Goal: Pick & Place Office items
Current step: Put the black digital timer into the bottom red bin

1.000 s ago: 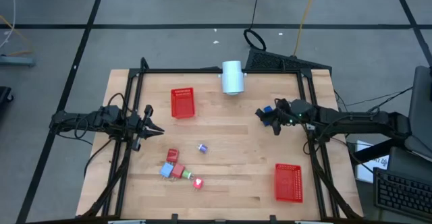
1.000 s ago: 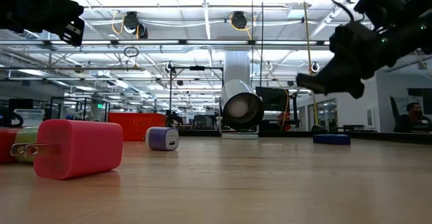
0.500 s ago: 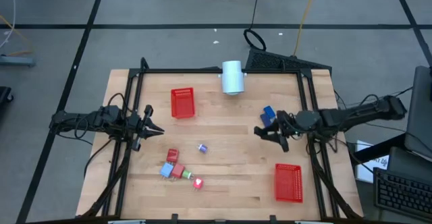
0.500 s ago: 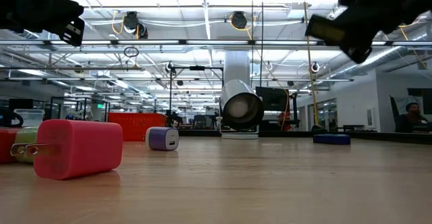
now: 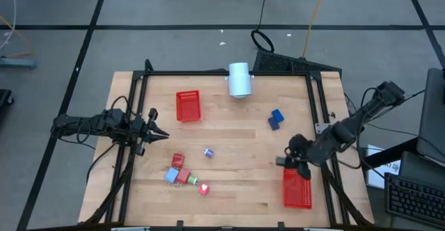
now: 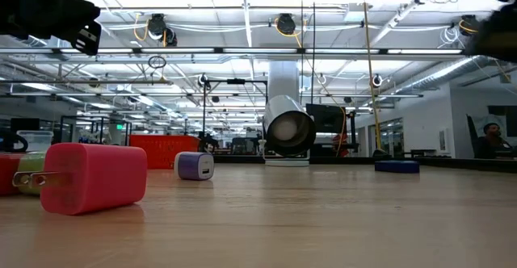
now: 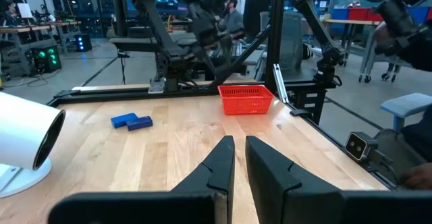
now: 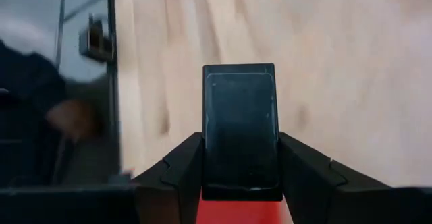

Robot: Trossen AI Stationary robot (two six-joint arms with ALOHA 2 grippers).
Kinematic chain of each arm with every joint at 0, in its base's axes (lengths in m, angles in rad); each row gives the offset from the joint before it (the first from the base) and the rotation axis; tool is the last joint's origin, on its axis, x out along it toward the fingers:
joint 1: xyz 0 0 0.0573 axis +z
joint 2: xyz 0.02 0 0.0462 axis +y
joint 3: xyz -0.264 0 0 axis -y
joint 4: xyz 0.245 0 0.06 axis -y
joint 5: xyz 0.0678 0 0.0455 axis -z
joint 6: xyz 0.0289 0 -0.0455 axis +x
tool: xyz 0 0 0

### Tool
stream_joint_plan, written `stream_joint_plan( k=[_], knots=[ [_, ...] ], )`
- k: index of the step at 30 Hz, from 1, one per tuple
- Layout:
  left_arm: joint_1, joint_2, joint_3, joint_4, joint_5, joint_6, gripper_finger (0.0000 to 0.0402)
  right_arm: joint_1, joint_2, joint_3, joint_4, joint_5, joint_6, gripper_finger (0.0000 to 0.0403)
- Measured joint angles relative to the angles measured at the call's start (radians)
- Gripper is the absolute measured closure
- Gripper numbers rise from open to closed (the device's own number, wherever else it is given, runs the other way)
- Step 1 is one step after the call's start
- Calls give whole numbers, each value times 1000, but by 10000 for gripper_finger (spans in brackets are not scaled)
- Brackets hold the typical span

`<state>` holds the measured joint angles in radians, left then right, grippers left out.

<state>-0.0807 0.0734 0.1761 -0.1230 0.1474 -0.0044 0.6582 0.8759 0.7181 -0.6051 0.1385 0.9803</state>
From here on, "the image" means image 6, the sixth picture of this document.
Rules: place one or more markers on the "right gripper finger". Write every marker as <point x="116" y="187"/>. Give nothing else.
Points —
<point x="501" y="38"/>

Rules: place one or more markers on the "red plastic basket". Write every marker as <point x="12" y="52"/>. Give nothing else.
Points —
<point x="163" y="151"/>

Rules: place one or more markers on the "dark blue wall charger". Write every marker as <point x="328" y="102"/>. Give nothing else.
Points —
<point x="397" y="166"/>

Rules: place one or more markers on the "pink wall charger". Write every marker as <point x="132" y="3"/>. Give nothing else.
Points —
<point x="97" y="179"/>

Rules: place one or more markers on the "black aluminium table frame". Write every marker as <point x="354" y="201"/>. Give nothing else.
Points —
<point x="464" y="164"/>

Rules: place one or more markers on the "small black background monitor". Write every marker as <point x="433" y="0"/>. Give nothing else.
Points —
<point x="24" y="124"/>

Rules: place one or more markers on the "dark wall screen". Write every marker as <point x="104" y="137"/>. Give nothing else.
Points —
<point x="509" y="118"/>

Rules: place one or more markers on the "person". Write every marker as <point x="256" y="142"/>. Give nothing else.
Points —
<point x="490" y="139"/>

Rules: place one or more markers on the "tall black rig frame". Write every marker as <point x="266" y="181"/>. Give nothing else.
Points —
<point x="236" y="81"/>

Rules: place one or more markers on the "black office chair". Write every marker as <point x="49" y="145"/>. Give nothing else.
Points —
<point x="470" y="135"/>

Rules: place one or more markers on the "white round column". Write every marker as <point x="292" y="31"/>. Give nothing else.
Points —
<point x="282" y="78"/>

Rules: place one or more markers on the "green white wall charger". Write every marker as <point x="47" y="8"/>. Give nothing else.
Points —
<point x="30" y="163"/>

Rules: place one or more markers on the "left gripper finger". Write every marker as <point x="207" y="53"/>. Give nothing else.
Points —
<point x="89" y="38"/>
<point x="68" y="15"/>

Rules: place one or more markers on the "white cylinder lamp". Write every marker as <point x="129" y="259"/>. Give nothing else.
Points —
<point x="288" y="128"/>

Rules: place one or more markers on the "silver ventilation duct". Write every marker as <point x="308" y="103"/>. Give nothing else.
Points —
<point x="436" y="79"/>

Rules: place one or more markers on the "small red background object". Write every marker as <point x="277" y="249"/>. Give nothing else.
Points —
<point x="339" y="143"/>

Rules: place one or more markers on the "low black rig frame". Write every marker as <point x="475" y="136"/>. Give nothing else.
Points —
<point x="81" y="117"/>

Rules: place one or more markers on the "long ceiling light rail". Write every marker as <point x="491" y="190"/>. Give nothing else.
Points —
<point x="258" y="51"/>

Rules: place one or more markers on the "red wall charger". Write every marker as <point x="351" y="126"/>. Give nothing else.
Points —
<point x="7" y="175"/>

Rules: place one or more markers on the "clear plastic storage bin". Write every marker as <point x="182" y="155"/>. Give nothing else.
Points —
<point x="36" y="141"/>

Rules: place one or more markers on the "purple white wall charger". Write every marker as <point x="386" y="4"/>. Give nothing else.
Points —
<point x="194" y="166"/>

